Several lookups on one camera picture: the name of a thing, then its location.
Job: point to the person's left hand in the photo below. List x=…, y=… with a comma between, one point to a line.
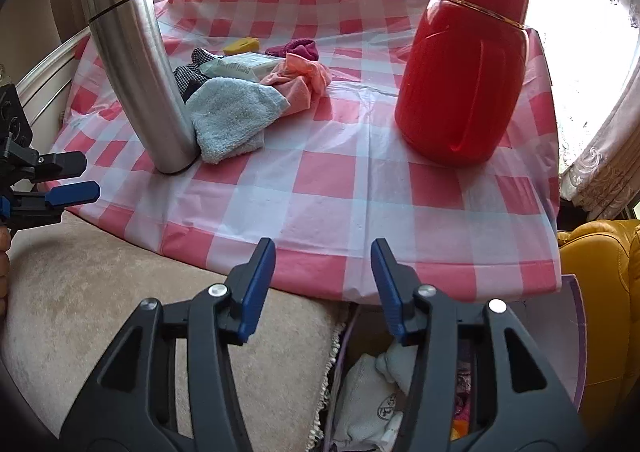
x=3, y=262

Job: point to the orange yellow cloth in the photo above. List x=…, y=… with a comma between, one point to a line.
x=457, y=431

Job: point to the light blue towel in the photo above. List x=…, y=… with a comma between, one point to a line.
x=225, y=112

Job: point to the stainless steel flask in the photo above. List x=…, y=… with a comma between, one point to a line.
x=135, y=72

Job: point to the red white checkered tablecloth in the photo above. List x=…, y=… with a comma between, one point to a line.
x=325, y=182

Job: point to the grey printed sock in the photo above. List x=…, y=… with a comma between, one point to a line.
x=365, y=397

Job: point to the white ornate cabinet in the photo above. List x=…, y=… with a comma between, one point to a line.
x=45, y=77

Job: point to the pink cloth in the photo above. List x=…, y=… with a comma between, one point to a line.
x=300, y=82

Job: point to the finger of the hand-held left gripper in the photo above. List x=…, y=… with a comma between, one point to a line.
x=70, y=194
x=60, y=165

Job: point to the yellow sponge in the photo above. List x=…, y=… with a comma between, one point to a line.
x=240, y=46

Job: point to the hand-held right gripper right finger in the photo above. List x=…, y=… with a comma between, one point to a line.
x=387, y=282

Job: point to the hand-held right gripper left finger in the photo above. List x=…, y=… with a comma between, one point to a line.
x=257, y=282

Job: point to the white box with purple rim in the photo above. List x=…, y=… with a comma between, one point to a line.
x=560, y=342

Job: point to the yellow leather chair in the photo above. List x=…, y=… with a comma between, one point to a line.
x=610, y=307

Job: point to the plain grey sock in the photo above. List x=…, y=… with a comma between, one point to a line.
x=392, y=364

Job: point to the black white houndstooth cloth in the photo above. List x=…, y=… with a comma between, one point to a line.
x=192, y=72

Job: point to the beige embroidered curtain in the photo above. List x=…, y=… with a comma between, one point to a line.
x=600, y=167

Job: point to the dark magenta cloth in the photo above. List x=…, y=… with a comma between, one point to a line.
x=297, y=50

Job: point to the red plastic thermos jug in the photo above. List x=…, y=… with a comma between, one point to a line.
x=460, y=82

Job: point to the white tissue packet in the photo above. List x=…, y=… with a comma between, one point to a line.
x=245, y=66

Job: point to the beige stool cushion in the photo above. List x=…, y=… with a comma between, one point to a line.
x=75, y=307

